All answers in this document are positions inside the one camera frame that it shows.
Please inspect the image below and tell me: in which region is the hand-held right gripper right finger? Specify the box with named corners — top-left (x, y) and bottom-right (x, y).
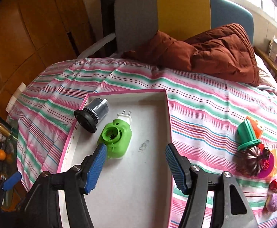
top-left (165, 143), bottom-right (260, 228)

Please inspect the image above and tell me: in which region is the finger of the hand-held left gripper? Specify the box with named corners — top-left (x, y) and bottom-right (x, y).
top-left (3, 171), bottom-right (22, 191)

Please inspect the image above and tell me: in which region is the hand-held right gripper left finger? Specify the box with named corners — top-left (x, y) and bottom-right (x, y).
top-left (17, 144), bottom-right (108, 228)

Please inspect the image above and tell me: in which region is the green plug-in device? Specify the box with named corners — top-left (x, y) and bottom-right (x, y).
top-left (98, 110), bottom-right (132, 159)

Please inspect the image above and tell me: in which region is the pink cardboard box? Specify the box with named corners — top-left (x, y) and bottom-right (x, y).
top-left (56, 89), bottom-right (173, 228)

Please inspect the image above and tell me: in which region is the black grey cylinder filter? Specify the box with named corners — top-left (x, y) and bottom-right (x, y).
top-left (73, 97), bottom-right (110, 133)

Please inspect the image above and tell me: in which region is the brown fluted cake mould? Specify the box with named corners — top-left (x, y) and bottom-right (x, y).
top-left (244, 146), bottom-right (270, 177)

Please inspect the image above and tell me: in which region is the teal plastic toy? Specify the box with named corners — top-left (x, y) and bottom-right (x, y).
top-left (238, 119), bottom-right (262, 151)

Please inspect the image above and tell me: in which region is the pink purple plastic toy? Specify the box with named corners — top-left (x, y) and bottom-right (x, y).
top-left (257, 152), bottom-right (275, 178)

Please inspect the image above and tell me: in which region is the purple patterned cup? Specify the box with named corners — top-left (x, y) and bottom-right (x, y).
top-left (266, 193), bottom-right (277, 213)

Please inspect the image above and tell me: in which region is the striped pink green blanket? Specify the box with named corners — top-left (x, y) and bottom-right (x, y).
top-left (7, 58), bottom-right (277, 228)

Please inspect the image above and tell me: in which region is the orange translucent plastic piece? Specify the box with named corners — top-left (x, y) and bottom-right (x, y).
top-left (270, 149), bottom-right (277, 177)

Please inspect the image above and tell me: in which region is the brown quilt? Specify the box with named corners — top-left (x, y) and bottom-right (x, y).
top-left (122, 23), bottom-right (261, 87)

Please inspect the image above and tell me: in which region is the pale pillow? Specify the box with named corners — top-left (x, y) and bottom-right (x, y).
top-left (255, 52), bottom-right (277, 88)

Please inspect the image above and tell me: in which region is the black rolled mat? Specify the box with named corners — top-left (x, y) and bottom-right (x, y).
top-left (100, 0), bottom-right (118, 57)

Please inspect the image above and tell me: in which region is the wooden wardrobe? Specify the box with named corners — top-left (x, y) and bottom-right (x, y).
top-left (0, 0), bottom-right (98, 129)

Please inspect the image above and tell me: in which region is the white carton box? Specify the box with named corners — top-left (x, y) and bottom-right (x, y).
top-left (270, 36), bottom-right (277, 60)

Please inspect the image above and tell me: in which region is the grey yellow blue headboard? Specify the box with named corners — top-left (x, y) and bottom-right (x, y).
top-left (113, 0), bottom-right (254, 59)

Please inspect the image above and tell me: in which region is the white plastic rail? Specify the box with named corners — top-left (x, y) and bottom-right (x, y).
top-left (78, 33), bottom-right (116, 59)

